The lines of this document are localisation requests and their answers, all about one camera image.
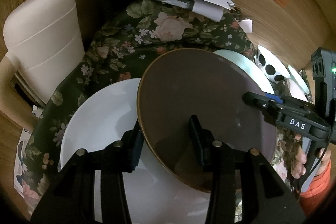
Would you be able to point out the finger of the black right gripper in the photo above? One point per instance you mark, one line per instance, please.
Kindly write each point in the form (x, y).
(266, 102)
(290, 101)

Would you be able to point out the dark floral cloth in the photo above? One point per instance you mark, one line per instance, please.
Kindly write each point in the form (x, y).
(132, 35)

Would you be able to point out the right hand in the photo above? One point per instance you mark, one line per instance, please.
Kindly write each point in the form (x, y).
(297, 166)

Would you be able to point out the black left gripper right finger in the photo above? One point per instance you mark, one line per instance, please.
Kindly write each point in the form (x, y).
(200, 141)

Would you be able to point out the large white plate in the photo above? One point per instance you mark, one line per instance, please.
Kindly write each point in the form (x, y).
(153, 195)

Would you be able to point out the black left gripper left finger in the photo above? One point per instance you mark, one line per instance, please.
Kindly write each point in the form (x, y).
(127, 151)

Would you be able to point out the pale green plate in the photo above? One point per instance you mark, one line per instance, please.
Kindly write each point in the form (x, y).
(246, 69)

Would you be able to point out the orange right sleeve forearm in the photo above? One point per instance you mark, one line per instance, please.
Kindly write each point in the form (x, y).
(317, 191)

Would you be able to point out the dark brown round plate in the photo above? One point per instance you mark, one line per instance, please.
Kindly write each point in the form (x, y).
(186, 82)

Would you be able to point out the white bowl with black dots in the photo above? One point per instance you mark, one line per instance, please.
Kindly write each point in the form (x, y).
(271, 66)

